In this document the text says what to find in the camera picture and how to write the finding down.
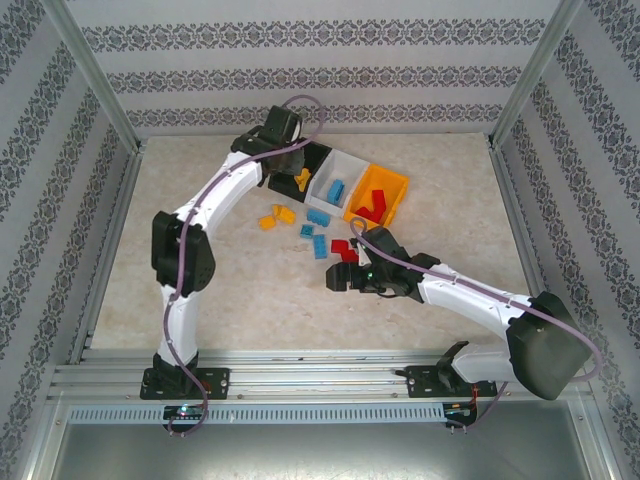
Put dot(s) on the aluminium upright post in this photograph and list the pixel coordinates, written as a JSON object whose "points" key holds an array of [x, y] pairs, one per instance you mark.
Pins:
{"points": [[537, 65], [90, 65]]}

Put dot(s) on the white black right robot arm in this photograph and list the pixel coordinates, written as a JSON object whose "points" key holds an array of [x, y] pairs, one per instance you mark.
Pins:
{"points": [[545, 345]]}

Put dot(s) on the yellow lego brick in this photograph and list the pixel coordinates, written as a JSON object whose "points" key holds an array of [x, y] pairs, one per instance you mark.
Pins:
{"points": [[286, 213], [302, 181], [267, 222]]}

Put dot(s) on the grey metal shelf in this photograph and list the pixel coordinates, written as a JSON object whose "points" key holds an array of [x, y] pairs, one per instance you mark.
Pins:
{"points": [[320, 455]]}

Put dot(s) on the small controller board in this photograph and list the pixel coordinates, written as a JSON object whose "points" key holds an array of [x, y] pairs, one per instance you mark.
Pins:
{"points": [[185, 411], [460, 409]]}

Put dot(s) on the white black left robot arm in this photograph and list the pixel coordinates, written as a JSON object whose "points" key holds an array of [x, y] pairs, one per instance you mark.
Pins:
{"points": [[175, 260]]}

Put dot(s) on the aluminium side rail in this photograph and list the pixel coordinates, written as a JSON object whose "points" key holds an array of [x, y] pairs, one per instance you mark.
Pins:
{"points": [[107, 250], [515, 215]]}

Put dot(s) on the yellow plastic bin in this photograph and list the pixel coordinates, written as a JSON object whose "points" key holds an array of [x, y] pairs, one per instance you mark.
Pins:
{"points": [[395, 187]]}

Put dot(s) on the blue square lego brick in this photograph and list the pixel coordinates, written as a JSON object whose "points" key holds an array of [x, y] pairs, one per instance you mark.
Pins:
{"points": [[307, 231]]}

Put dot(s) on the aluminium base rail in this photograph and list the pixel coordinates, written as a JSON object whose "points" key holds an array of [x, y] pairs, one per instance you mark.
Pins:
{"points": [[310, 375]]}

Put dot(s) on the blue long lego brick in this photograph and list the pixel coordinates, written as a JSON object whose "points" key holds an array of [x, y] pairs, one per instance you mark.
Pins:
{"points": [[336, 192], [320, 247], [318, 217]]}

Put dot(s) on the white plastic bin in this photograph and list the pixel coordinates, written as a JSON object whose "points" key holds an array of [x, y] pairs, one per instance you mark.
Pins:
{"points": [[345, 162]]}

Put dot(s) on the black plastic bin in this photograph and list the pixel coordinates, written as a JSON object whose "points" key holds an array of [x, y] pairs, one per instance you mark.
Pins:
{"points": [[317, 152]]}

